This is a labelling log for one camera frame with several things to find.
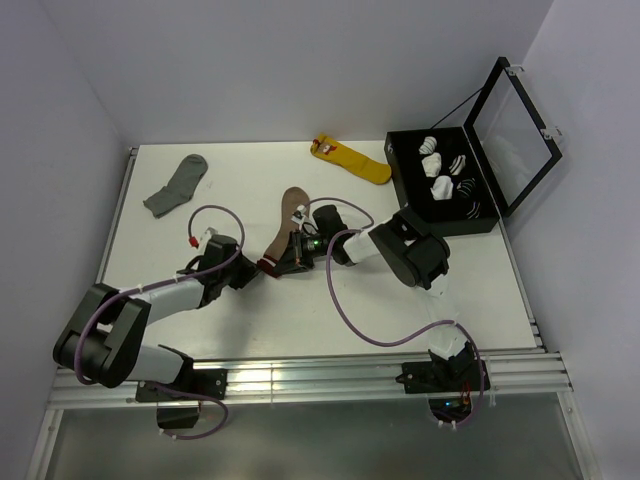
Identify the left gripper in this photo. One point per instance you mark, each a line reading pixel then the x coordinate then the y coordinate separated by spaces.
pixel 248 272

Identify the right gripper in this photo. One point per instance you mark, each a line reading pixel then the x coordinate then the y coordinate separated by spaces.
pixel 289 262

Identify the tan sock with red cuff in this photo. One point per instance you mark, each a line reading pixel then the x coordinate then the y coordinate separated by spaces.
pixel 292 198

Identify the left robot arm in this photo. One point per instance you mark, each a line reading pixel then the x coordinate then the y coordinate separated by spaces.
pixel 103 340

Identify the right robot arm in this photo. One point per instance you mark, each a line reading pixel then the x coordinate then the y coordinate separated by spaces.
pixel 415 255

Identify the grey sock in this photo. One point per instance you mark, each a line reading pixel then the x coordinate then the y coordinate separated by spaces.
pixel 180 188

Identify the yellow sock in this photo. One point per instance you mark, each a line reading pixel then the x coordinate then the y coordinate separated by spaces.
pixel 326 148

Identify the white rolled sock front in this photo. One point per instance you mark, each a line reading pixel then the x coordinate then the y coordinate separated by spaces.
pixel 442 189

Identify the white striped rolled sock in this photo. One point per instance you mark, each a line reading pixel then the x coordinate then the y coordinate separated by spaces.
pixel 428 146

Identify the black striped rolled sock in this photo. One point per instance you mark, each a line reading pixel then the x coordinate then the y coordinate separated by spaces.
pixel 466 188

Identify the dark striped rolled sock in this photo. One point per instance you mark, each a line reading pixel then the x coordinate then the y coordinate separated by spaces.
pixel 474 210

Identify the black display box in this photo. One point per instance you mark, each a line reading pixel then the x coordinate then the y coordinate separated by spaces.
pixel 412 187

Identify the black white rolled sock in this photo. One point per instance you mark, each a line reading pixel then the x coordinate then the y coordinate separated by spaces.
pixel 457 165

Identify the glass box lid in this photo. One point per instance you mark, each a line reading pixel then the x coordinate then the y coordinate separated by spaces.
pixel 513 145

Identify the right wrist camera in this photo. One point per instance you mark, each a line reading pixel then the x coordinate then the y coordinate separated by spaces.
pixel 299 216

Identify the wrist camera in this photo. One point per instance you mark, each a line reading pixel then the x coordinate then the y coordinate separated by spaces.
pixel 299 216
pixel 200 242

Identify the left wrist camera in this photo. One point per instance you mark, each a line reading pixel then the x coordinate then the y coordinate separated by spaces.
pixel 200 242

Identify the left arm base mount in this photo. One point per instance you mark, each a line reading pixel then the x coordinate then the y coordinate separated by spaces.
pixel 207 382

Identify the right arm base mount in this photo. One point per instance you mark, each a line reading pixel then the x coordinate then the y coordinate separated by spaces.
pixel 439 376

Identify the aluminium frame rail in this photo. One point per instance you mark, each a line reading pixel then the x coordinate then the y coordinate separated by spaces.
pixel 358 378

